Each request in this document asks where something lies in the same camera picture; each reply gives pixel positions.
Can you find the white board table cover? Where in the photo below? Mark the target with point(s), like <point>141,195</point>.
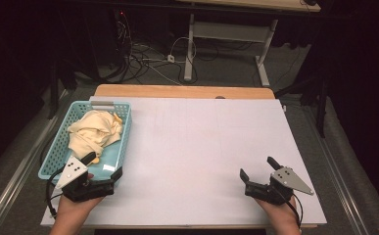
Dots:
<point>193,156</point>

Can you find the white metal desk frame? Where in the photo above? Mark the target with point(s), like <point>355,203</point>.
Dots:
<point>229,32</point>

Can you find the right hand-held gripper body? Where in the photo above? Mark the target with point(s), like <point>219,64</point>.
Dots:
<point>280,187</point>

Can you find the person's left hand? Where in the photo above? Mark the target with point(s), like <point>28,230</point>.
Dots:
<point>76,207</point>

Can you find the white power adapter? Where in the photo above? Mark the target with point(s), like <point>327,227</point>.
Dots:
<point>170,58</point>

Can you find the light wooden desk top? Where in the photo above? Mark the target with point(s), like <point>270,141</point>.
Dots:
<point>252,4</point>

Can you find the black metal stand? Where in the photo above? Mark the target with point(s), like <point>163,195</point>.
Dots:
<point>317,98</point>
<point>58,88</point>

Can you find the person's right hand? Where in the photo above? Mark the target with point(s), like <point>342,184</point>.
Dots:
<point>280,212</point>

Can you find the grey metal floor rail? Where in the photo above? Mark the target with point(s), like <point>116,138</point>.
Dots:
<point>17,169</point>
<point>340,169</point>

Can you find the cream yellow cloth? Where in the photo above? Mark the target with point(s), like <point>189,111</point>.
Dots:
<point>92,132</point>

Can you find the light blue plastic basket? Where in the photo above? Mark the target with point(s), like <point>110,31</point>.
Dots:
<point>56,153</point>

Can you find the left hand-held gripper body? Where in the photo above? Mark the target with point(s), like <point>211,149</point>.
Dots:
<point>79,187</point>

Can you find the dark box with red light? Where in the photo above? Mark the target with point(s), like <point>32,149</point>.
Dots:
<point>121,36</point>

